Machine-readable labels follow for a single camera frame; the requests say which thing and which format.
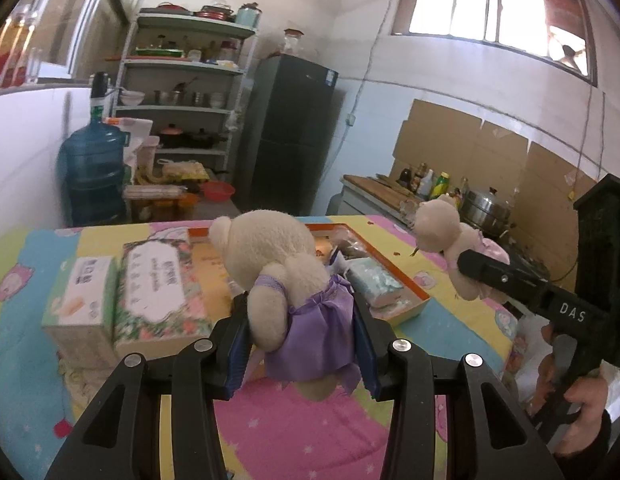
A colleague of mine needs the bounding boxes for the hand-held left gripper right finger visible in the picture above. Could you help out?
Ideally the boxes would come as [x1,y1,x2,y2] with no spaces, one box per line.
[351,300,565,480]

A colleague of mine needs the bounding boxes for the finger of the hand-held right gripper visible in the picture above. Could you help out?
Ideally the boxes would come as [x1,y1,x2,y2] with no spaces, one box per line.
[457,249,549,307]

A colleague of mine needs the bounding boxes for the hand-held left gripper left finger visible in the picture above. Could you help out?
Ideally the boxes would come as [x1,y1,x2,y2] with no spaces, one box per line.
[45,294,251,480]

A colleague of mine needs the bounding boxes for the teddy bear pink dress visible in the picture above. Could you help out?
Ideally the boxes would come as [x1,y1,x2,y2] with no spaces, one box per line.
[414,195,510,301]

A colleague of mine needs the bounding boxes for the floral pocket tissue pack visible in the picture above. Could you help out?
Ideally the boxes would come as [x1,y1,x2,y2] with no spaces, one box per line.
[350,258,405,306]

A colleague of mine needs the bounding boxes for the teddy bear purple dress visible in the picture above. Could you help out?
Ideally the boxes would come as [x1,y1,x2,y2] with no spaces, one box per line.
[210,210,363,401]

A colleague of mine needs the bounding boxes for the orange rimmed cardboard box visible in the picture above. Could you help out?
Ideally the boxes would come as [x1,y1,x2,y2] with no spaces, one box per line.
[187,222,431,323]

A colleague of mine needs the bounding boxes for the clear plastic snack bag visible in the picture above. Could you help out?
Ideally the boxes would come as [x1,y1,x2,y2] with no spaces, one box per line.
[335,240,371,261]

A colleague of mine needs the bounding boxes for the person's right forearm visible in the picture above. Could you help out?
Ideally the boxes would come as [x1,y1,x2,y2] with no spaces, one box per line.
[552,412,615,480]

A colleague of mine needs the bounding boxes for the person's right hand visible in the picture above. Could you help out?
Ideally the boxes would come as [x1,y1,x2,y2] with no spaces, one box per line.
[527,325,613,456]

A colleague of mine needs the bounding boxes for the steel steamer pot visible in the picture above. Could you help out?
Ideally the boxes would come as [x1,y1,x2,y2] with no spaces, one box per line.
[462,187,510,236]

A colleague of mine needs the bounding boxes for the striped cartoon tablecloth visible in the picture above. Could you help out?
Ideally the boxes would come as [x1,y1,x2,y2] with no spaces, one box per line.
[0,215,520,480]

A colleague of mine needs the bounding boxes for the green floral tissue box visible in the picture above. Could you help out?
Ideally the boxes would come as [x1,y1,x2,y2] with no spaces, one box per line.
[112,240,213,356]

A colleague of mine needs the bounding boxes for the green yellow bottle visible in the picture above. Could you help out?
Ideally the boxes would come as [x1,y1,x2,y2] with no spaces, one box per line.
[430,171,451,201]

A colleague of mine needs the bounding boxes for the red plastic basin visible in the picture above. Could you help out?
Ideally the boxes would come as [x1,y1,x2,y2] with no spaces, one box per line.
[200,181,237,202]

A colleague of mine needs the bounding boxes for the white green tissue box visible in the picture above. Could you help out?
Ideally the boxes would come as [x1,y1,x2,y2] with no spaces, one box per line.
[42,256,121,361]

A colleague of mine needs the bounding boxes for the yellow plastic bag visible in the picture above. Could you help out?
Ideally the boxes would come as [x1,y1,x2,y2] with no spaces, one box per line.
[162,160,208,183]

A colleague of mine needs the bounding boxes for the dark grey refrigerator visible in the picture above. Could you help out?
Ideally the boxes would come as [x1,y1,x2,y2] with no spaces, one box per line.
[235,55,341,216]

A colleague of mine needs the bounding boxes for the red lidded black pot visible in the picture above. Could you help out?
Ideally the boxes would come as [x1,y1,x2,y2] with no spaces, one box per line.
[159,125,185,148]

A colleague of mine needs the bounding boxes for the blue water jug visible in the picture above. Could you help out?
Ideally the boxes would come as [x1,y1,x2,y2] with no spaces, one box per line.
[57,121,131,226]

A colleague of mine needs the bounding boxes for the high barred window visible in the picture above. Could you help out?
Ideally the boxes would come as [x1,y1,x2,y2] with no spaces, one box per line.
[392,0,598,86]

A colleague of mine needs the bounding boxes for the grey metal shelf rack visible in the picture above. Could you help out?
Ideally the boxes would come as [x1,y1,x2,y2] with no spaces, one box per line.
[112,10,255,181]

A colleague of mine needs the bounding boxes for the black white water pump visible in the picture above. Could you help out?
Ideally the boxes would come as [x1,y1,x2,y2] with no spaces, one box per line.
[90,72,113,123]

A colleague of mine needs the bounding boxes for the teal enamel pot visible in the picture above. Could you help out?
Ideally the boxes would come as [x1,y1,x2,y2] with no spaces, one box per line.
[235,4,261,28]

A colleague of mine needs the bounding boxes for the red cooking pot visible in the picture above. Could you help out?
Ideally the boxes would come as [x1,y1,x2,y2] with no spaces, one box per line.
[195,2,235,21]

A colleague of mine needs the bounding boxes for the sliding aluminium window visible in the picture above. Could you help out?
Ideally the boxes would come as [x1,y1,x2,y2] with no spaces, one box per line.
[20,0,155,81]

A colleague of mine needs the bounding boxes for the orange drink bottle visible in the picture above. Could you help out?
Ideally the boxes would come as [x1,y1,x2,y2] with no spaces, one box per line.
[7,5,33,86]
[0,20,16,88]

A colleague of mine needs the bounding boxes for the cardboard wall sheet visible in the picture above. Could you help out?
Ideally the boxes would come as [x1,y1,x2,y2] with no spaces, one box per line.
[392,99,610,261]

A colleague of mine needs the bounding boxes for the white wall cable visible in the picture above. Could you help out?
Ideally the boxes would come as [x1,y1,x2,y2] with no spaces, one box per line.
[350,0,397,126]

